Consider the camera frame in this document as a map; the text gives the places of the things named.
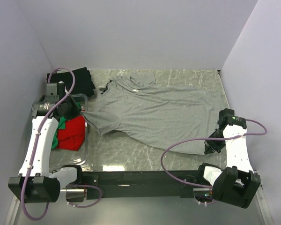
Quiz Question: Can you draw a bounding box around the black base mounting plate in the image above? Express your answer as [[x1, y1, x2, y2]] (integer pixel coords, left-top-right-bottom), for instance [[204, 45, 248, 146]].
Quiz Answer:
[[65, 170, 225, 202]]

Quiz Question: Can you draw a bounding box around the green t-shirt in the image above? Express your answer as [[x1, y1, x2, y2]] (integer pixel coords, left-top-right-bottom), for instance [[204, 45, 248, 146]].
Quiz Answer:
[[51, 116, 67, 150]]

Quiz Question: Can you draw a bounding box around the folded black t-shirt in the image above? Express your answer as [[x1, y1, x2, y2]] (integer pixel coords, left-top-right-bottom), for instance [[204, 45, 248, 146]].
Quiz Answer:
[[50, 67, 96, 98]]

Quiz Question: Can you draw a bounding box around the aluminium rail frame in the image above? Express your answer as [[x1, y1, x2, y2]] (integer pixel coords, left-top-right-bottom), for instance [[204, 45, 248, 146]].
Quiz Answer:
[[4, 187, 274, 225]]

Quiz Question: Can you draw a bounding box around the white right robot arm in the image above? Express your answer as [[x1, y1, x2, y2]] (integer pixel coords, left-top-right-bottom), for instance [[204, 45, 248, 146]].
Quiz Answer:
[[196, 108, 261, 209]]

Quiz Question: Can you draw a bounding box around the clear plastic bin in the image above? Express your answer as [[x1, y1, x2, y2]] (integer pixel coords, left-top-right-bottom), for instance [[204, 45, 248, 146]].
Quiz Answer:
[[30, 93, 89, 172]]

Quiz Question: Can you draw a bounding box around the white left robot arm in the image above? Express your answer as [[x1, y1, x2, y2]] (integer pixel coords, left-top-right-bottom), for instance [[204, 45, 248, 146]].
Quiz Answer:
[[8, 82, 84, 203]]

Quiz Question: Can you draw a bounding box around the grey t-shirt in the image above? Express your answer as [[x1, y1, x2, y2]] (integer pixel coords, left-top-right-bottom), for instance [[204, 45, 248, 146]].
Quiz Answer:
[[83, 72, 222, 155]]

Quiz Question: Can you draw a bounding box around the red t-shirt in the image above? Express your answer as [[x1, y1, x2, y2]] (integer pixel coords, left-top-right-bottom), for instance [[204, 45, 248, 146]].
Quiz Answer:
[[52, 116, 86, 151]]

